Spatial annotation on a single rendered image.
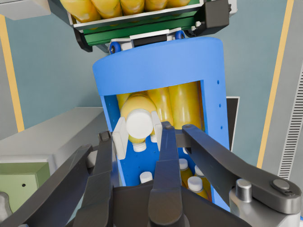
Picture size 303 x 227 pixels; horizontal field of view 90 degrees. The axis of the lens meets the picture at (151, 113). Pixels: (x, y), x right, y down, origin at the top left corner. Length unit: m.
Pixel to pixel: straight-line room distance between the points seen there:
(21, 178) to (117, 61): 0.45
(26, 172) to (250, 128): 1.85
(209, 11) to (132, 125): 0.42
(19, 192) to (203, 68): 0.58
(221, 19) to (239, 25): 1.25
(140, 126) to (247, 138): 1.80
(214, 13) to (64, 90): 1.38
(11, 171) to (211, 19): 0.72
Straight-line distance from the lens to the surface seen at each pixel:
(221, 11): 0.55
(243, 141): 1.95
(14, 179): 0.60
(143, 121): 0.21
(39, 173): 0.58
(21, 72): 1.79
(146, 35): 0.43
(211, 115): 0.28
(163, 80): 0.23
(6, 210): 0.65
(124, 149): 0.17
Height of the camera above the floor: 1.46
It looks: 77 degrees down
